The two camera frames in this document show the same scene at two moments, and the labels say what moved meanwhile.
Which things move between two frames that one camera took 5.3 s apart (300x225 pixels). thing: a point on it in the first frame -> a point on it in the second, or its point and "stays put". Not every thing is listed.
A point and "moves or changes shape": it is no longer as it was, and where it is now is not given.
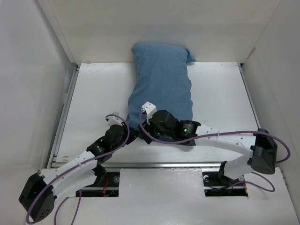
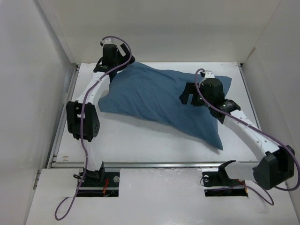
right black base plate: (215, 185) stays put
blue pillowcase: (160, 76) moves or changes shape
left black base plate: (109, 188) stays put
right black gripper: (144, 136) -> (189, 89)
